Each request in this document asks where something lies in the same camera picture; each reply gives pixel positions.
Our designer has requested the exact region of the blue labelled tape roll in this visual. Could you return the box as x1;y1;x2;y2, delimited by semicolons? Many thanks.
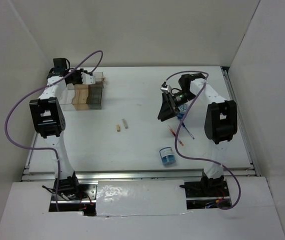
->
159;147;176;167

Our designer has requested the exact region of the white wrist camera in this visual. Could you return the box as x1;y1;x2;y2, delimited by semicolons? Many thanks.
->
81;72;96;85
160;81;172;94

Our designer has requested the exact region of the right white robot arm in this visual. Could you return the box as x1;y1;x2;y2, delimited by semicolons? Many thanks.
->
157;70;238;196

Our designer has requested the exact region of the yellow eraser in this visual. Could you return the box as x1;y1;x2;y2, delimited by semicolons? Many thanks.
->
116;124;121;132

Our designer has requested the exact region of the purple cable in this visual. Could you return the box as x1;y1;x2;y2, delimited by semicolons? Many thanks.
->
4;50;104;211
164;71;241;210

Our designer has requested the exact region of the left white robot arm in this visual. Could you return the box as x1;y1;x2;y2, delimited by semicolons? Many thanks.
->
29;58;82;200

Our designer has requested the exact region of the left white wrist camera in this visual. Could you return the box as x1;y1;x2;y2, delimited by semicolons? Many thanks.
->
81;72;96;85

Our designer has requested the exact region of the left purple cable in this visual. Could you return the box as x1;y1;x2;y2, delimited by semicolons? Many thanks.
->
4;50;104;211

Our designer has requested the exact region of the blue ballpoint pen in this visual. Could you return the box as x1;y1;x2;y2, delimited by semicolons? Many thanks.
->
180;119;195;140

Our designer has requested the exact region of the red ballpoint pen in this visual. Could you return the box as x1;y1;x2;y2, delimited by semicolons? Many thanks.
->
167;125;184;146

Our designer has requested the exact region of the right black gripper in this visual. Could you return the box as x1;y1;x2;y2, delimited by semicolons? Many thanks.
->
157;91;197;122

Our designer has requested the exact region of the white foil cover sheet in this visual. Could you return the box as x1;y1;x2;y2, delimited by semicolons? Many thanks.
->
95;180;188;217

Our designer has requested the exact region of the aluminium front rail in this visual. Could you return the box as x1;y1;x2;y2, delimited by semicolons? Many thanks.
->
21;169;258;183

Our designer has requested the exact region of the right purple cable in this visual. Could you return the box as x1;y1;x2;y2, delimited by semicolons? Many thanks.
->
164;71;241;210

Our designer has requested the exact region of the blue patterned tape roll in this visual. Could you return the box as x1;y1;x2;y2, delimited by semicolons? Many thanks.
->
177;103;189;120

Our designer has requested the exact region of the clear compartment organizer box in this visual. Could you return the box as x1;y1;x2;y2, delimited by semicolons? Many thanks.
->
59;72;106;111

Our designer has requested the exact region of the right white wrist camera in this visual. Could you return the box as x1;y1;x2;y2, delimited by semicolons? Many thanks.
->
160;81;172;94

